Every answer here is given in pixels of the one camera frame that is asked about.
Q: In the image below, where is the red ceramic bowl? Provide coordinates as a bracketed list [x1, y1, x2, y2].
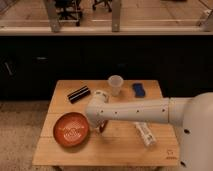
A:
[53, 112, 89, 147]

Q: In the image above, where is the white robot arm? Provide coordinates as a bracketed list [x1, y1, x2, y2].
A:
[85, 90, 213, 171]

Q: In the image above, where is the black ribbed rectangular case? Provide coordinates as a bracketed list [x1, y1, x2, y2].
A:
[67, 86, 91, 104]

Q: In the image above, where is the white tube bottle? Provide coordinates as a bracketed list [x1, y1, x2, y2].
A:
[135, 122, 156, 147]

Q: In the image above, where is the translucent plastic cup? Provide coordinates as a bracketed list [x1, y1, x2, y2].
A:
[107, 75, 124, 96]

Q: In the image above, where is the blue sponge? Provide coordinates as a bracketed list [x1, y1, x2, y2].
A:
[132, 83, 145, 98]

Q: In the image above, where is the black office chair left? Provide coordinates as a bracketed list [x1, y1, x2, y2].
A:
[54, 0, 83, 26]

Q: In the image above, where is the black office chair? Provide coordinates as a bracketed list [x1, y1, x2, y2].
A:
[92, 0, 113, 13]
[54, 0, 83, 26]

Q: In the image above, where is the black office chair right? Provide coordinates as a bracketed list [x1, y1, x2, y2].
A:
[92, 0, 113, 13]

